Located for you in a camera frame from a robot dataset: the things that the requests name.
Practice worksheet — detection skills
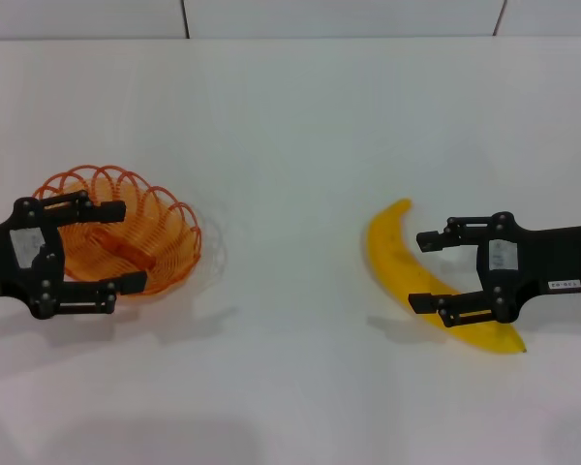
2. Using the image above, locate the orange wire basket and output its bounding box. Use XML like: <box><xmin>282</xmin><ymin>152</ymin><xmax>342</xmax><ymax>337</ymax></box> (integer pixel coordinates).
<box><xmin>31</xmin><ymin>165</ymin><xmax>203</xmax><ymax>296</ymax></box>

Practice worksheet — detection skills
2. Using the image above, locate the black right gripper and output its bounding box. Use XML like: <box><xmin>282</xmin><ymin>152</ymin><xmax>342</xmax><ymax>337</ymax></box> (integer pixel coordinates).
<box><xmin>408</xmin><ymin>210</ymin><xmax>581</xmax><ymax>329</ymax></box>

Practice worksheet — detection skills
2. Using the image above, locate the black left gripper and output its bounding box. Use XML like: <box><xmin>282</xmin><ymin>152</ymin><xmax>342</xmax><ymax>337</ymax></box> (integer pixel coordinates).
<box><xmin>0</xmin><ymin>190</ymin><xmax>148</xmax><ymax>321</ymax></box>

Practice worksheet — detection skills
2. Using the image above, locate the yellow banana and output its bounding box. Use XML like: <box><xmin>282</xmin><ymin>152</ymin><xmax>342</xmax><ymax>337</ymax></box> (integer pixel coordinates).
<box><xmin>365</xmin><ymin>197</ymin><xmax>529</xmax><ymax>355</ymax></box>

